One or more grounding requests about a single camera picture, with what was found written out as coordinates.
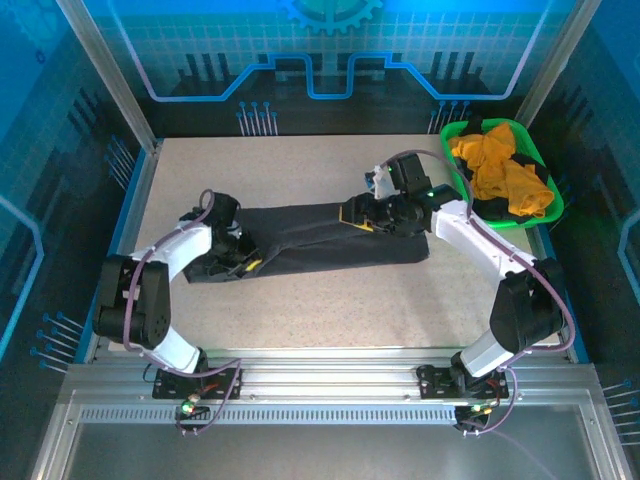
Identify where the aluminium frame post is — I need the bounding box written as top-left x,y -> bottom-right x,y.
54,0 -> 165,152
513,0 -> 603,132

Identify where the green plastic basket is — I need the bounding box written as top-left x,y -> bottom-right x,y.
438,118 -> 566,231

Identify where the dark grey t-shirt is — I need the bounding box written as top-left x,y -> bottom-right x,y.
182,197 -> 432,288

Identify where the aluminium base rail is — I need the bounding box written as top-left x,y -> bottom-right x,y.
58,346 -> 604,409

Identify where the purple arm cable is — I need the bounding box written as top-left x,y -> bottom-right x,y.
382,148 -> 577,437
121,188 -> 245,437

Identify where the slotted grey cable duct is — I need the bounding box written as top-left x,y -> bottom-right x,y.
78,406 -> 460,427

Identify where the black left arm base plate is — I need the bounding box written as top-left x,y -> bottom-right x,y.
152,363 -> 244,401

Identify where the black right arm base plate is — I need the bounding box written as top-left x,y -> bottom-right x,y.
416,360 -> 511,401

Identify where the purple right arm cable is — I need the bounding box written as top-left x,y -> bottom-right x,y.
382,148 -> 577,437

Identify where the orange t-shirt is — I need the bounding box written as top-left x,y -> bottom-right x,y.
447,122 -> 556,219

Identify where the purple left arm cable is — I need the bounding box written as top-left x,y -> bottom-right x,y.
121,188 -> 245,437

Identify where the grey metal front panel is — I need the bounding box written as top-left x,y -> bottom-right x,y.
34,403 -> 619,480

